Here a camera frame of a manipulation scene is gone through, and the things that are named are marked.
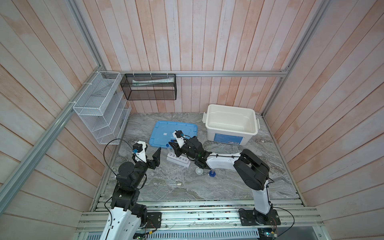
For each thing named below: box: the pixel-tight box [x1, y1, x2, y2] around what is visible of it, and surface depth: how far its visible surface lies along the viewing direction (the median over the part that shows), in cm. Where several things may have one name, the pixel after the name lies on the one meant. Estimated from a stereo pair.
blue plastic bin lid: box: [149, 120, 198, 149], surface depth 113 cm
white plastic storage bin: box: [202, 103, 260, 146], surface depth 103 cm
